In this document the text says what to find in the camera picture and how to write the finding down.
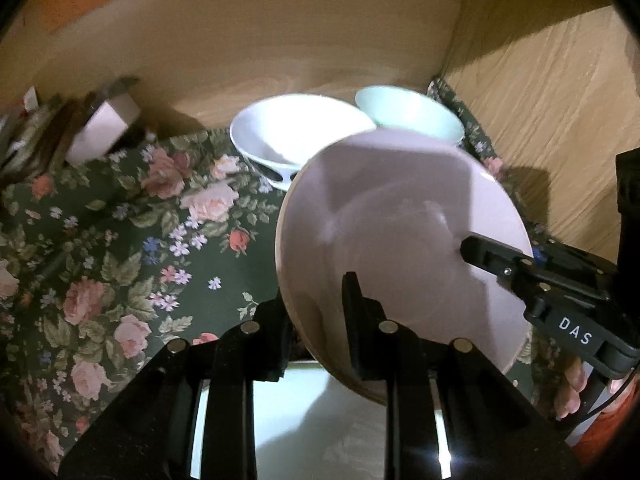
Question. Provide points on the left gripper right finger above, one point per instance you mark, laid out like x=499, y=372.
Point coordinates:
x=450, y=413

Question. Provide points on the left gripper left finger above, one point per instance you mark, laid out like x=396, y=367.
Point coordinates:
x=190, y=405

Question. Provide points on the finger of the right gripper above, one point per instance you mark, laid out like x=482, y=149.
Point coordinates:
x=515, y=270
x=572, y=263

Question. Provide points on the pink bowl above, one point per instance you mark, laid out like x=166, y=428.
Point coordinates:
x=393, y=207

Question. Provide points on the mint green plate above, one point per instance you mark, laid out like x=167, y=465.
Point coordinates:
x=309, y=426

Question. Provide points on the mint green bowl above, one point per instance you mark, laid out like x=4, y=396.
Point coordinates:
x=404, y=109

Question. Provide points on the white bowl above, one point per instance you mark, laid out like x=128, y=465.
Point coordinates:
x=278, y=135

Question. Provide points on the person right hand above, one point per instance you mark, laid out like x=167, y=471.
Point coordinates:
x=567, y=400

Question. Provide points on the floral table cloth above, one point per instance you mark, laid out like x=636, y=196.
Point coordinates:
x=104, y=263

